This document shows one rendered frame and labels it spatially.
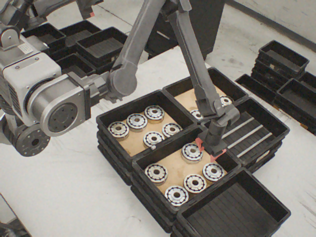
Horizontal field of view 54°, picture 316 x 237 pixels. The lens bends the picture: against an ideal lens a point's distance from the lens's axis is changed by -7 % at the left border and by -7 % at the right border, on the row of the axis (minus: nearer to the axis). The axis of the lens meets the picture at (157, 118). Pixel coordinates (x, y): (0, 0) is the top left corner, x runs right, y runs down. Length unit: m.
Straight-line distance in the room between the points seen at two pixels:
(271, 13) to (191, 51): 3.71
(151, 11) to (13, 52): 0.44
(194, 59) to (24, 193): 1.00
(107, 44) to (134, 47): 1.86
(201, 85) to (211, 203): 0.57
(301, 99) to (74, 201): 1.95
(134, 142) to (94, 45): 1.40
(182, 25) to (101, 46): 1.73
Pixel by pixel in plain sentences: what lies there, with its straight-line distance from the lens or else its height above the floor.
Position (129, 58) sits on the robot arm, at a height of 1.49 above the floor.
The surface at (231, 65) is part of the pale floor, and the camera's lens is 3.70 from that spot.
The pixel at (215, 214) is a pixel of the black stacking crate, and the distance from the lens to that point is 1.44.
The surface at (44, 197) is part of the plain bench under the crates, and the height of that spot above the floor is 0.70.
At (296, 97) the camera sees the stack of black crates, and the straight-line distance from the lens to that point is 2.78.
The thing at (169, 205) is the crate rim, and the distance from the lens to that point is 1.30.
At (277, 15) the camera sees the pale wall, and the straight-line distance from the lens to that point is 4.74.
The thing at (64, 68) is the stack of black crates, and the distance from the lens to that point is 2.75.
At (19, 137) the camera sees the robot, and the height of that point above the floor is 1.18.
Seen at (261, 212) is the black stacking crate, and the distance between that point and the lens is 1.52.
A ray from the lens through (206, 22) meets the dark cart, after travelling 3.19.
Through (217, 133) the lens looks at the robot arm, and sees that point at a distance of 1.16.
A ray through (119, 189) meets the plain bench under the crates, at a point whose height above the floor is 0.70.
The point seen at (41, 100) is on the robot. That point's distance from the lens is 0.83.
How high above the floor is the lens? 2.05
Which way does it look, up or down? 46 degrees down
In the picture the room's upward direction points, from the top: 9 degrees clockwise
